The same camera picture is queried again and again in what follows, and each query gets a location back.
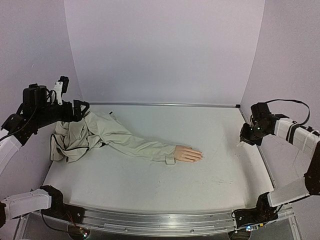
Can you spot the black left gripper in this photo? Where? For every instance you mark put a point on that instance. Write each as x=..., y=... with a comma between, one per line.
x=78, y=115

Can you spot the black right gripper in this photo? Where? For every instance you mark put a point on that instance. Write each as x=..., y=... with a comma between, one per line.
x=246, y=136

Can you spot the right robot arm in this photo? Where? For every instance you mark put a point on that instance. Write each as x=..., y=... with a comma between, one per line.
x=280, y=136

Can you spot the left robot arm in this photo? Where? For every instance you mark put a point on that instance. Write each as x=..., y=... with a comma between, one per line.
x=40, y=107

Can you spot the beige zip jacket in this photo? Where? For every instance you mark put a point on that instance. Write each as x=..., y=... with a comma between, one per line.
x=72, y=140

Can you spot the mannequin hand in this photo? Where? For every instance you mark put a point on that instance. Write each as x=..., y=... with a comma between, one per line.
x=187, y=154

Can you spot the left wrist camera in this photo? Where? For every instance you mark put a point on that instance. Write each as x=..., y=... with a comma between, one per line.
x=60, y=88

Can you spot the aluminium rear table rail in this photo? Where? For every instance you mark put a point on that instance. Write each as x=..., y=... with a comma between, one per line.
x=197, y=105

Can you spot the aluminium front table rail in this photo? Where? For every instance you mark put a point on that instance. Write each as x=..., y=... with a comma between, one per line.
x=281, y=222

